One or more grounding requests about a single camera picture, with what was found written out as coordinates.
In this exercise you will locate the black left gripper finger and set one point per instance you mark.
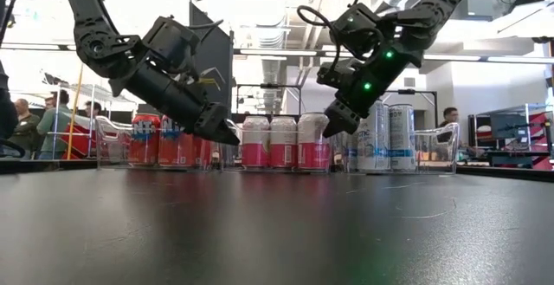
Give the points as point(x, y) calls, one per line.
point(218, 125)

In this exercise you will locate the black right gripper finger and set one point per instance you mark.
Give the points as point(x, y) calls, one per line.
point(342, 120)

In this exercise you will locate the clear plastic bin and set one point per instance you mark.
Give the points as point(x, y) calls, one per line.
point(437, 146)
point(112, 146)
point(233, 155)

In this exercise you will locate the pink white Spindrift can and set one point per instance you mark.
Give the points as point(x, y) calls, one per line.
point(312, 150)
point(283, 146)
point(255, 146)

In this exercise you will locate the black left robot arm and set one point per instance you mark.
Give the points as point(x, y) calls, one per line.
point(86, 8)

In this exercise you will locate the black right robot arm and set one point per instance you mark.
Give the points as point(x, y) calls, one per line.
point(433, 12)

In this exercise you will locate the metal shelving rack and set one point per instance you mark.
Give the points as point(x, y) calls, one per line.
point(92, 90)
point(526, 116)

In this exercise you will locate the person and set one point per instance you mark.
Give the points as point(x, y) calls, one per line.
point(6, 103)
point(450, 116)
point(93, 108)
point(26, 125)
point(54, 125)

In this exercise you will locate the long ceiling light strip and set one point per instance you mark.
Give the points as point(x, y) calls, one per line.
point(454, 57)
point(277, 53)
point(519, 60)

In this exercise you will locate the black chair backrest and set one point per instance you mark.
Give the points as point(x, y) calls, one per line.
point(13, 146)

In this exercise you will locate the wall air vent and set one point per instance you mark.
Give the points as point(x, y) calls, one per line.
point(409, 82)

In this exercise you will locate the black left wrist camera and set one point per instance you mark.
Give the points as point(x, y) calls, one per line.
point(169, 42)

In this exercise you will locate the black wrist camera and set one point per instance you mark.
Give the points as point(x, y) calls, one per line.
point(359, 29)
point(169, 42)

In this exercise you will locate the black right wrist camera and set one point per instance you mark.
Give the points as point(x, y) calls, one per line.
point(359, 29)

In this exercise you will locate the black metal frame stand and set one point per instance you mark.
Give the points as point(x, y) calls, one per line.
point(277, 86)
point(422, 91)

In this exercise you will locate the ribbed silver ventilation duct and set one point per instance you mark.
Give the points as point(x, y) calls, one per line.
point(270, 16)

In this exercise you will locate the red black striped frame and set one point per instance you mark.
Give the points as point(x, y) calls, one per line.
point(541, 146)

